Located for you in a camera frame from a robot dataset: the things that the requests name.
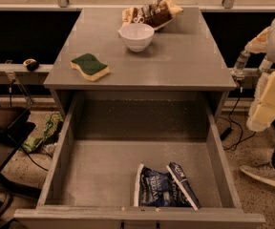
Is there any green chip bag on floor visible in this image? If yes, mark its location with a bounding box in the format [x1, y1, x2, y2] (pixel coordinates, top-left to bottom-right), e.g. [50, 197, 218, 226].
[19, 113, 63, 154]

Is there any grey sneaker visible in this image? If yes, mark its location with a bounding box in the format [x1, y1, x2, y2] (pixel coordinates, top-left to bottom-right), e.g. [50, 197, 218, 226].
[240, 163, 275, 187]

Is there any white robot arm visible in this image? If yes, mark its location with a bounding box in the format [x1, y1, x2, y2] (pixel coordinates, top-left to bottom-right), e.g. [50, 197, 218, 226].
[244, 18, 275, 132]

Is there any open grey drawer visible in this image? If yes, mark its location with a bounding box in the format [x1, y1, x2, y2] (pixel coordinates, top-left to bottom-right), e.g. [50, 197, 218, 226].
[14, 92, 265, 229]

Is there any green yellow sponge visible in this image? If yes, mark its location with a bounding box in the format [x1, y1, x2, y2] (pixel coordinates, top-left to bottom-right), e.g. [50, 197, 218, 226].
[71, 53, 110, 82]

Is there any white bowl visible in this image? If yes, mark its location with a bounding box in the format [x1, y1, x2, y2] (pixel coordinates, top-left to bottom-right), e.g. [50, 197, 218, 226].
[118, 23, 155, 52]

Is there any black power cable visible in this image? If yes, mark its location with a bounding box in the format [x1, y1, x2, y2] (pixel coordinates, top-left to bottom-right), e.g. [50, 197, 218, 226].
[220, 86, 257, 152]

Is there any black chair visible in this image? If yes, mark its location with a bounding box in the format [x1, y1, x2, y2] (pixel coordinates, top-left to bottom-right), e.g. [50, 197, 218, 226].
[0, 105, 41, 198]

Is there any black yellow tape measure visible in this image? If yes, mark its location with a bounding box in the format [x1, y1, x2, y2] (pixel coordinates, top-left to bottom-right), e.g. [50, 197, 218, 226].
[23, 58, 39, 72]

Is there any brown chip bag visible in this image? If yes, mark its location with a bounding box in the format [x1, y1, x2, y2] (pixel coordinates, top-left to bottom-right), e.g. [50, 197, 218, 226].
[122, 0, 183, 31]

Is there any clear water bottle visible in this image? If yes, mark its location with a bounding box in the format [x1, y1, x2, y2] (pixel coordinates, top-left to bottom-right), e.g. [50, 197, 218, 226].
[231, 50, 251, 79]

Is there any grey cabinet counter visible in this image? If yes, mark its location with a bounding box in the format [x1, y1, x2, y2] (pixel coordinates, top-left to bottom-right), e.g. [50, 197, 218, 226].
[43, 7, 237, 119]

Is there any blue chip bag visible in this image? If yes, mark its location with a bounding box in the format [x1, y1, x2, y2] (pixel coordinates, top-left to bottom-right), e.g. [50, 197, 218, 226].
[134, 162, 201, 211]

